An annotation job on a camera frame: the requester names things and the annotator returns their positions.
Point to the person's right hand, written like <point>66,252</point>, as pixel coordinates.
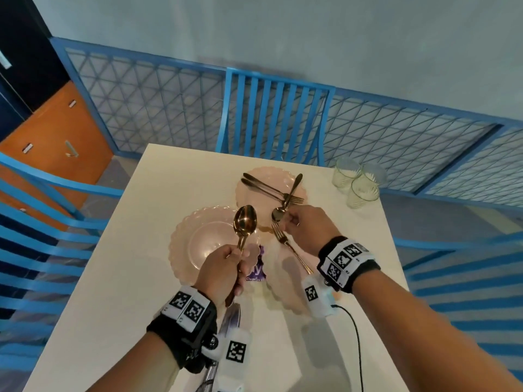
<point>312,230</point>

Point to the person's left hand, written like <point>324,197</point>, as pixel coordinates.
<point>218,273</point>

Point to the person's left fingers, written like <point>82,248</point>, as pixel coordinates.
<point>250,263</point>

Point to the person's right fingers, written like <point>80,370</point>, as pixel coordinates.
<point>291,222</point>

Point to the gold spoon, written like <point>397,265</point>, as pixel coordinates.
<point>292,191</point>
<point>245,220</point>

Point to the person's right forearm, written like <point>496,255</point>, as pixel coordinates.
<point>421,334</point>

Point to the person's left forearm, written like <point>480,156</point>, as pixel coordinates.
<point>139,369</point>

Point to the purple packet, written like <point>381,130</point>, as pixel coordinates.
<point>258,267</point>

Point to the gold fork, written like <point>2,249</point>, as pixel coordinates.
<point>269,188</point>
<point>291,248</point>

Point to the pink scalloped glass plate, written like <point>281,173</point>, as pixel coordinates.
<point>265,177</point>
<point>286,281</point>
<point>212,240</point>

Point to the gold table knife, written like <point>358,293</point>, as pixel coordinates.
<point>261,189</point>

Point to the black right wrist band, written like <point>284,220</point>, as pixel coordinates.
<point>347,261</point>

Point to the black wrist band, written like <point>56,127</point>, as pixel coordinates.
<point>347,261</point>
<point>186,322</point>

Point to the clear drinking glass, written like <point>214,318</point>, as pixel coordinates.
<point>376,172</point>
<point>362,192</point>
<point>345,172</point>

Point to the black left wrist band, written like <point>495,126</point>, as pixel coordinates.
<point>186,322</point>

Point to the blue slatted wooden chair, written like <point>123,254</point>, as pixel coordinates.
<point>45,249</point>
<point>273,114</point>
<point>470,289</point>

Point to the blue mesh railing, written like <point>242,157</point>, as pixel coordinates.
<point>155,102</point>

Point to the orange cabinet door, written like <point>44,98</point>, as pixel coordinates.
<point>53,134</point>

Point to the dark blue cabinet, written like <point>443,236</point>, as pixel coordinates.
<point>24,57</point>

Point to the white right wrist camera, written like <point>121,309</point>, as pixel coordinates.
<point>316,295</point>

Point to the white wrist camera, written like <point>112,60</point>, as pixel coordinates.
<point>235,355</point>
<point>316,295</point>

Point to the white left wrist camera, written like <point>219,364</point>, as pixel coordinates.
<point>235,355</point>

